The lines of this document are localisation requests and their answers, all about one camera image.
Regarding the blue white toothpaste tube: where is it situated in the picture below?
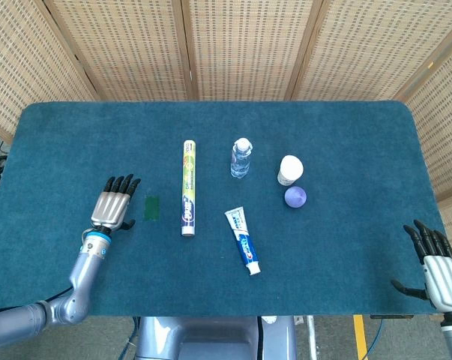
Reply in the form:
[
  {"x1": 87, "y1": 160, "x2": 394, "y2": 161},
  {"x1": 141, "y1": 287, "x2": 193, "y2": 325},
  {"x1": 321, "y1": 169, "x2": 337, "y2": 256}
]
[{"x1": 224, "y1": 205, "x2": 262, "y2": 277}]

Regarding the grey robot torso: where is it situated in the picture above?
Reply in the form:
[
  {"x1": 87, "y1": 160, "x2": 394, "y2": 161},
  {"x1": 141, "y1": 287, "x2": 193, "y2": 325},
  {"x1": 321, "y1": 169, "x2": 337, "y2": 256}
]
[{"x1": 133, "y1": 316, "x2": 298, "y2": 360}]

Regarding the small green card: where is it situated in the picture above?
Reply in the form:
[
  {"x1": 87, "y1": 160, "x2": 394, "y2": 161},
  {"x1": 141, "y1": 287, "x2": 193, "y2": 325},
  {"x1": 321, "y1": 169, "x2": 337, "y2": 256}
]
[{"x1": 144, "y1": 195, "x2": 161, "y2": 222}]

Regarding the white pill bottle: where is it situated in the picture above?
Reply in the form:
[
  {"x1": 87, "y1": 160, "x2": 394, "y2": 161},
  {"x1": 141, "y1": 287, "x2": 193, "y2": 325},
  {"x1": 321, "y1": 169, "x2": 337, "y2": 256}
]
[{"x1": 277, "y1": 154, "x2": 304, "y2": 187}]

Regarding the blue table cloth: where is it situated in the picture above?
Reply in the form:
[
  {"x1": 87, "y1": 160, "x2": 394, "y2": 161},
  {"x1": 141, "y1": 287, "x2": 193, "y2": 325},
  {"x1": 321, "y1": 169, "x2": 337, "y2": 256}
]
[{"x1": 0, "y1": 100, "x2": 452, "y2": 318}]

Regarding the woven bamboo folding screen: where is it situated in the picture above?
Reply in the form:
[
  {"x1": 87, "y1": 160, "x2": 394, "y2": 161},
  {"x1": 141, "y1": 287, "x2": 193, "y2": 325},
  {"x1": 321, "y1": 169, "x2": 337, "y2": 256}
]
[{"x1": 0, "y1": 0, "x2": 452, "y2": 260}]

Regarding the purple ball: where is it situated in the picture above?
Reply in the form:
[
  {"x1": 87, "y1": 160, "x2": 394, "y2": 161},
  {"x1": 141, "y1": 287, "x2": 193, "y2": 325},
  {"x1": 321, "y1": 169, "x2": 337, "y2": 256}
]
[{"x1": 284, "y1": 185, "x2": 308, "y2": 209}]

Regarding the clear water bottle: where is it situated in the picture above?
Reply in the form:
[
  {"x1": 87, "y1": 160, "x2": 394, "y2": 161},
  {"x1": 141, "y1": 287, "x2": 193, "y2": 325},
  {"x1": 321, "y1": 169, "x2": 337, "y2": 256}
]
[{"x1": 230, "y1": 137, "x2": 253, "y2": 179}]

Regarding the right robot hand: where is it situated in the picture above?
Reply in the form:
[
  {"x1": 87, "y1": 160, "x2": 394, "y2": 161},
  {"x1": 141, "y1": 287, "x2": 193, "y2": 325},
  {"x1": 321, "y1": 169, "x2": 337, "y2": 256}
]
[{"x1": 390, "y1": 219, "x2": 452, "y2": 314}]

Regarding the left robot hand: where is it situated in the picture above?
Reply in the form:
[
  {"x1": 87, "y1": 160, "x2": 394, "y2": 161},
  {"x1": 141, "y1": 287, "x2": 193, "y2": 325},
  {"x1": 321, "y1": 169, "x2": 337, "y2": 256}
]
[{"x1": 90, "y1": 173, "x2": 142, "y2": 236}]

